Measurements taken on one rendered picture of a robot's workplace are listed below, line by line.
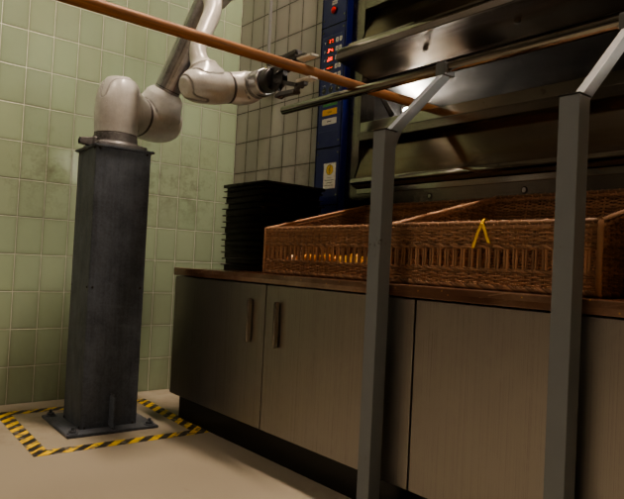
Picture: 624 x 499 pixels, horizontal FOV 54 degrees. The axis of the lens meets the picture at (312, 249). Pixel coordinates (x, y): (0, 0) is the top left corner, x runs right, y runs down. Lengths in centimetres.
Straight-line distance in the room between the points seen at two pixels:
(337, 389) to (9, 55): 188
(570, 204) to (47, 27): 226
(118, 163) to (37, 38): 77
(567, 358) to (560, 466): 19
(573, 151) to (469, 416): 59
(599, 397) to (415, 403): 44
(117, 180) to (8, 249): 62
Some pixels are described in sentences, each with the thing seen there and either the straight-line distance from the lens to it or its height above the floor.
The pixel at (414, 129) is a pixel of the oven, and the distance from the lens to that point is 228.
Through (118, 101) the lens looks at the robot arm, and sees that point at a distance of 238.
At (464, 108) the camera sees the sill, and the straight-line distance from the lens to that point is 216.
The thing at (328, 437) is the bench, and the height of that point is 16.
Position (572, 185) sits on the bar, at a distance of 122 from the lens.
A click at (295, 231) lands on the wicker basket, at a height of 72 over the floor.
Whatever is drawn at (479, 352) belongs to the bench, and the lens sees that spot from 138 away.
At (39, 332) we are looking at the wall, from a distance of 278.
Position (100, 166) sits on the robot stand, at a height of 92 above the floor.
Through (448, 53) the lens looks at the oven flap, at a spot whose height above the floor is 136.
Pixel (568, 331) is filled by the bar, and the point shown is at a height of 52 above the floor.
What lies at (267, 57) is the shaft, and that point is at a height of 119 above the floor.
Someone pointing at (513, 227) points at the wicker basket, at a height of 72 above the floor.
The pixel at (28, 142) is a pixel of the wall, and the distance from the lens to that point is 278.
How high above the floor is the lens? 62
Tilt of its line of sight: 1 degrees up
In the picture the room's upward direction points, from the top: 3 degrees clockwise
